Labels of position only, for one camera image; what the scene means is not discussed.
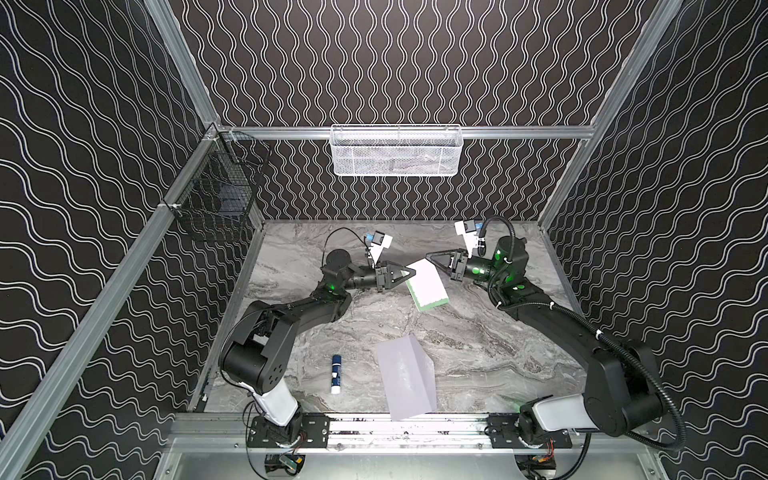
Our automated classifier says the white letter with green border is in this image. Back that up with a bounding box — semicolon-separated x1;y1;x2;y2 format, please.
406;259;449;312

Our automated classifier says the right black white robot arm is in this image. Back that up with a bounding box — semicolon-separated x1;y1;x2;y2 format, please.
426;236;671;442

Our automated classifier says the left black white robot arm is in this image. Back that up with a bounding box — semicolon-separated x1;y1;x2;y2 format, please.
218;249;417;428

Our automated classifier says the lavender envelope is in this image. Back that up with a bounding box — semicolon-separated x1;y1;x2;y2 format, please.
375;334;437;421

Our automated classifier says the blue white glue stick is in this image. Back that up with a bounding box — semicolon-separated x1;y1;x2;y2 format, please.
330;354;342;395

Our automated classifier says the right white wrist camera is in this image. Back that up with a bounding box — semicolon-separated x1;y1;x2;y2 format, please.
454;219;483;257

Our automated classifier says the white wire mesh basket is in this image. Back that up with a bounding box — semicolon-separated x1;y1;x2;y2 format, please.
329;124;464;177

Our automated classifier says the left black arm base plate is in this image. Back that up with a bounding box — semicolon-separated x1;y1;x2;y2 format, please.
246;412;330;449

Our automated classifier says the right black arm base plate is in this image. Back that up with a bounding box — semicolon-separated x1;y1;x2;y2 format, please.
483;413;573;450

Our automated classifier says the black wire basket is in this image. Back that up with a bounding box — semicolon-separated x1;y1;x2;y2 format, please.
170;137;254;244

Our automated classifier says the aluminium front rail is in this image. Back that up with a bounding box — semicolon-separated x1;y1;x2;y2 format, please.
170;411;652;455

